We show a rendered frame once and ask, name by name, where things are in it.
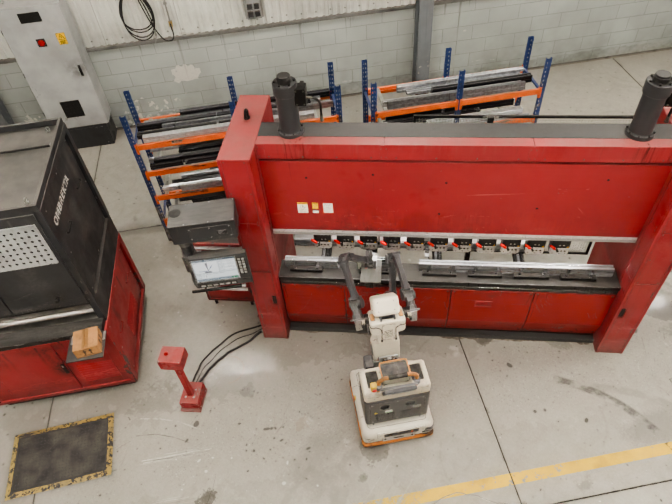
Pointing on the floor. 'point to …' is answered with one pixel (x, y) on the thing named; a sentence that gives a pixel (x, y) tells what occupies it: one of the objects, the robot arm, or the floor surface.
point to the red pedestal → (175, 359)
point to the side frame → (636, 270)
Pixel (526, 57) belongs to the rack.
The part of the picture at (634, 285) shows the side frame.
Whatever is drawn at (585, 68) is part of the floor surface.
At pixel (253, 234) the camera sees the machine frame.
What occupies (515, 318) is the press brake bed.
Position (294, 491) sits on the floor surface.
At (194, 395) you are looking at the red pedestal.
